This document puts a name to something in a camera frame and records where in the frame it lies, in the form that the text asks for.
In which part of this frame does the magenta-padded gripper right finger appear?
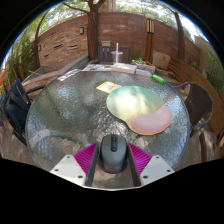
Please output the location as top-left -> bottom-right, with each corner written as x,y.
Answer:
127,142 -> 175,187

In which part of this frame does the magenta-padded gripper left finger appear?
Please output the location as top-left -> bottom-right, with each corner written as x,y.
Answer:
49,142 -> 100,187

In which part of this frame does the dark grey computer mouse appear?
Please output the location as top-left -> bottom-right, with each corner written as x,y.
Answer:
99,133 -> 129,174

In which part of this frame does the pastel mouse pad with wrist rest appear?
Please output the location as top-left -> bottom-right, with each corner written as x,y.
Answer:
105,85 -> 174,136

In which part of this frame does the yellow card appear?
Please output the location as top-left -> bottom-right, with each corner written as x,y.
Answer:
96,80 -> 122,94

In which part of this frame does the dark wicker armchair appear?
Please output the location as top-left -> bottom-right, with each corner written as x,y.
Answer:
173,81 -> 214,138

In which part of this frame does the green cylindrical tube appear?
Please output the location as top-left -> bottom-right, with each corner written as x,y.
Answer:
151,73 -> 167,85

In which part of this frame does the black metal chair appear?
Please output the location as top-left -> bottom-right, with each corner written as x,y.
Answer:
0,78 -> 46,146

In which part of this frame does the white printed paper strip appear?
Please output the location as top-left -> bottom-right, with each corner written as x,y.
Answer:
57,68 -> 82,82

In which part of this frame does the thin blue-white booklet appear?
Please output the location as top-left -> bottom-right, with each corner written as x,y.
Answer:
134,68 -> 153,78

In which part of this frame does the colourful open magazine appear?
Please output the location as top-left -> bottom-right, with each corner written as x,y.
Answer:
81,63 -> 113,72

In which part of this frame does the beige planter box with plant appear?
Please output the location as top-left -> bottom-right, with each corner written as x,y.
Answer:
131,58 -> 156,74

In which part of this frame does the curved wooden bench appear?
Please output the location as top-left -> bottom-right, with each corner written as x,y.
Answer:
168,57 -> 224,134

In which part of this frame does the beige stone slab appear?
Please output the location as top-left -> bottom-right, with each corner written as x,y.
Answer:
152,51 -> 172,70

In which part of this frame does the clear plastic cup with straw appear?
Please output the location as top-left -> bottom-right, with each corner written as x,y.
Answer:
110,42 -> 124,64

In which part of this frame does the dark slatted wooden chair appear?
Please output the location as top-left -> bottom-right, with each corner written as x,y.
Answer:
97,45 -> 132,65

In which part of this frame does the forked tree trunk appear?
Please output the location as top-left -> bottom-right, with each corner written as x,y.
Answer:
61,0 -> 108,62

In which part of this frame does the slender leaning tree trunk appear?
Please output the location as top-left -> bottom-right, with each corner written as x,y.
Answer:
170,9 -> 186,62

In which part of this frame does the wooden garden lamp post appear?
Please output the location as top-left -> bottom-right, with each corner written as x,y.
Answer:
144,13 -> 156,63

